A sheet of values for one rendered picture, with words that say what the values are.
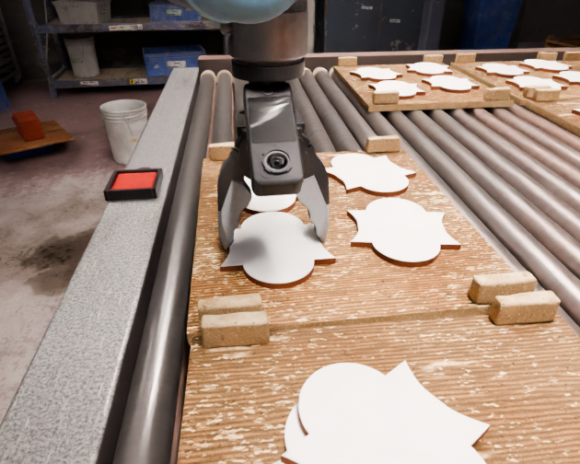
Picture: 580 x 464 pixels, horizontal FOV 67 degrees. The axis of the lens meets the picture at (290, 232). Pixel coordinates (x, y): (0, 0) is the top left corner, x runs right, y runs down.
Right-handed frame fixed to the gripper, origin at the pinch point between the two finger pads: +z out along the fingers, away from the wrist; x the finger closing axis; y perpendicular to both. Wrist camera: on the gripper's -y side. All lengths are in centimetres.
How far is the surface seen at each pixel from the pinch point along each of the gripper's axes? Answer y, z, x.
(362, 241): -0.9, -0.1, -10.1
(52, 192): 212, 91, 119
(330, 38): 465, 46, -101
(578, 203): 9.9, 3.1, -46.2
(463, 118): 49, 2, -47
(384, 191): 11.3, -0.2, -16.5
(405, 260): -5.0, 0.0, -13.9
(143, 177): 23.3, 1.0, 18.9
